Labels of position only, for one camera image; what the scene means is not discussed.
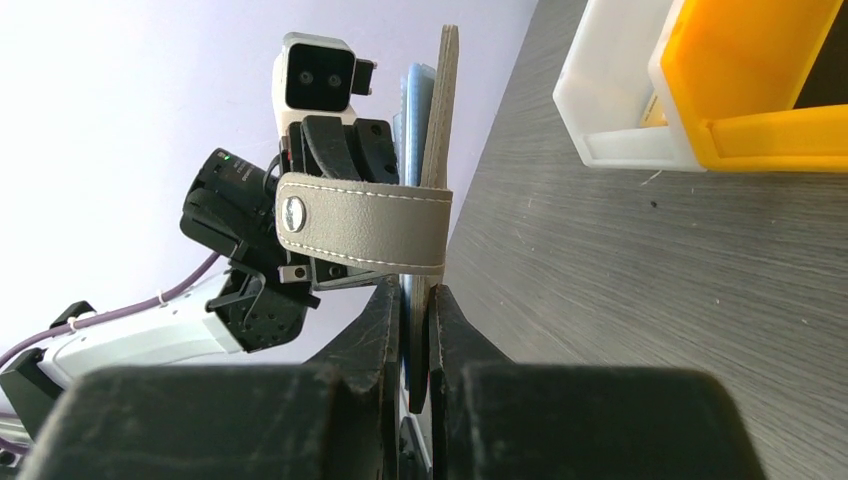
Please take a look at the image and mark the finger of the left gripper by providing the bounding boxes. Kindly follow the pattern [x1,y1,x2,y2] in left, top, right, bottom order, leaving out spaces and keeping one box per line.
[301,115,361,181]

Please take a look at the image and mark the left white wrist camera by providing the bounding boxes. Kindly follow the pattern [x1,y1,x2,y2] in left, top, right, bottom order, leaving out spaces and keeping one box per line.
[271,32,377,140]

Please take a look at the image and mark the white plastic bin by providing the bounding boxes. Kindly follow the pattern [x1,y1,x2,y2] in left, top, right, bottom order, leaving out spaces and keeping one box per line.
[552,1,703,172]

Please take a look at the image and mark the middle orange plastic bin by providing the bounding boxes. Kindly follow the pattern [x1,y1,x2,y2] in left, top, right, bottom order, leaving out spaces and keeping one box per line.
[648,1,847,173]

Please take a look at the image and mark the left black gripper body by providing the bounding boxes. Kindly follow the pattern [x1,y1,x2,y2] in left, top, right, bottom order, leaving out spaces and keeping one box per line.
[180,118,399,352]

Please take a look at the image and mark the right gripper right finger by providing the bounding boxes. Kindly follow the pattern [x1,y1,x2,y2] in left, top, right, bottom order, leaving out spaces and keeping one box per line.
[428,285,765,479]

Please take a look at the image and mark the wooden cards in white bin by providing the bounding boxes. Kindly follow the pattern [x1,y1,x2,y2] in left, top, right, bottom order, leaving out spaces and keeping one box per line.
[639,90,668,128]

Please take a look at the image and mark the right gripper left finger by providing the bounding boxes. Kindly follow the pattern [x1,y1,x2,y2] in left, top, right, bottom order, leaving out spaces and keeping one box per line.
[19,278,400,479]

